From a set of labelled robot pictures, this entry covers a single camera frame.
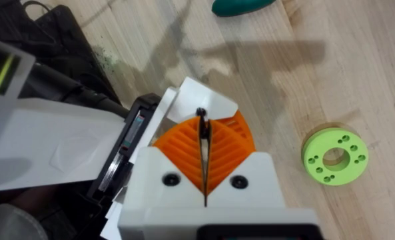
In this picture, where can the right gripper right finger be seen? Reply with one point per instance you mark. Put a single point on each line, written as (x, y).
(237, 173)

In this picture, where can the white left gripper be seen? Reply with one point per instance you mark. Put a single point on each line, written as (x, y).
(50, 143)

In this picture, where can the green disc with holes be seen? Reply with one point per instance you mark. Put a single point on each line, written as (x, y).
(348, 166)

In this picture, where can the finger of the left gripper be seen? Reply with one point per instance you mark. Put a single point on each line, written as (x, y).
(204, 96)

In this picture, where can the left wrist upright plate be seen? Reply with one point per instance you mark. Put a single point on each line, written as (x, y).
(7, 66)

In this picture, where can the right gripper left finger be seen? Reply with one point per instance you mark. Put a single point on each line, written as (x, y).
(175, 166)

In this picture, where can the blue electric screwdriver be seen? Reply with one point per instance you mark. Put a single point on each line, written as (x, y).
(240, 6)

